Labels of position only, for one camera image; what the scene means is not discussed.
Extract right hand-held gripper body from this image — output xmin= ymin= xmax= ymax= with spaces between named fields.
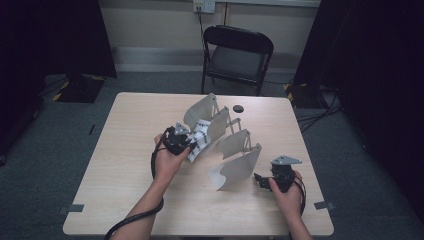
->
xmin=269 ymin=154 xmax=304 ymax=194

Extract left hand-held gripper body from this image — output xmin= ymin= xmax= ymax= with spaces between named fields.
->
xmin=161 ymin=121 xmax=195 ymax=156

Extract white cloth with black pattern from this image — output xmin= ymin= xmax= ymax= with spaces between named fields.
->
xmin=186 ymin=118 xmax=213 ymax=164

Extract white expandable file rack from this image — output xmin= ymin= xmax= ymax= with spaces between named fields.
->
xmin=182 ymin=92 xmax=264 ymax=192

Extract person's left hand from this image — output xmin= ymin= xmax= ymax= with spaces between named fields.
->
xmin=153 ymin=133 xmax=191 ymax=183

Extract person's right hand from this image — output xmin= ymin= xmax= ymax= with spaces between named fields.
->
xmin=267 ymin=170 xmax=303 ymax=218

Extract grey tape strip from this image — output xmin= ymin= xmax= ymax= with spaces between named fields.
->
xmin=57 ymin=203 xmax=85 ymax=215
xmin=313 ymin=200 xmax=336 ymax=211

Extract black stand base yellow tape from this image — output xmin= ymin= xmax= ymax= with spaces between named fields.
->
xmin=282 ymin=82 xmax=322 ymax=110
xmin=50 ymin=73 xmax=107 ymax=104

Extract black folding chair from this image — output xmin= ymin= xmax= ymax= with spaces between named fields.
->
xmin=200 ymin=24 xmax=275 ymax=97

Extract black curtain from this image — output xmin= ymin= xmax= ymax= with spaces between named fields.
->
xmin=292 ymin=0 xmax=424 ymax=214
xmin=0 ymin=0 xmax=118 ymax=158

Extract left hand-held gripper black cable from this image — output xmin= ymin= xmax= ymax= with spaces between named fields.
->
xmin=104 ymin=127 xmax=172 ymax=240

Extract hand-held gripper black cable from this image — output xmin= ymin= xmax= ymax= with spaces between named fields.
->
xmin=292 ymin=175 xmax=308 ymax=217
xmin=104 ymin=127 xmax=172 ymax=240

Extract right hand-held gripper black cable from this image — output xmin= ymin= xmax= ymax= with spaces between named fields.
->
xmin=292 ymin=175 xmax=308 ymax=217

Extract black floor cables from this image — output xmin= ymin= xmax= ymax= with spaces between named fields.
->
xmin=295 ymin=85 xmax=344 ymax=133

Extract black wall socket cable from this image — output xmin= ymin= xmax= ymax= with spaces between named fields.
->
xmin=197 ymin=5 xmax=207 ymax=46

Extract white wall socket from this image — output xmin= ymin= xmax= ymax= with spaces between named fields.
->
xmin=193 ymin=0 xmax=217 ymax=15

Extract white wall cable trunking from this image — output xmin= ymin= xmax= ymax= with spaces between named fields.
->
xmin=214 ymin=0 xmax=322 ymax=9

